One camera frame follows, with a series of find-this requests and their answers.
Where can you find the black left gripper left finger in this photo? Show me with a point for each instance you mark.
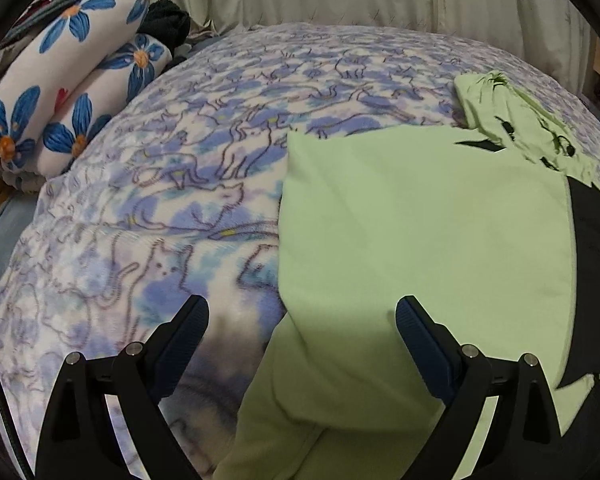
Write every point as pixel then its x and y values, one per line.
pixel 77 439

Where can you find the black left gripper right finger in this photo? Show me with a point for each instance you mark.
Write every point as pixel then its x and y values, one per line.
pixel 524 440

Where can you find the light green and black garment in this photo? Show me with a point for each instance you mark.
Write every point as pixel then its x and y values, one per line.
pixel 494 228

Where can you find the grey folded clothes pile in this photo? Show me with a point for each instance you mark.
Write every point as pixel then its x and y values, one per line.
pixel 39 13

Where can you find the purple cat print blanket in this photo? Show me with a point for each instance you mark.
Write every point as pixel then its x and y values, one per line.
pixel 179 196

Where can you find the lower blue flower pillow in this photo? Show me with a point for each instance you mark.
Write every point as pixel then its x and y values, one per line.
pixel 104 93

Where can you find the blue flower pillow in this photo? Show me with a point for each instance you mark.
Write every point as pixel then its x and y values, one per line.
pixel 55 62
pixel 104 93

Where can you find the upper blue flower pillow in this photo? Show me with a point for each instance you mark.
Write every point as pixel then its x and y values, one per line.
pixel 55 62

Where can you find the black fuzzy item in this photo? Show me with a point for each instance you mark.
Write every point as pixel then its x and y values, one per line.
pixel 166 22

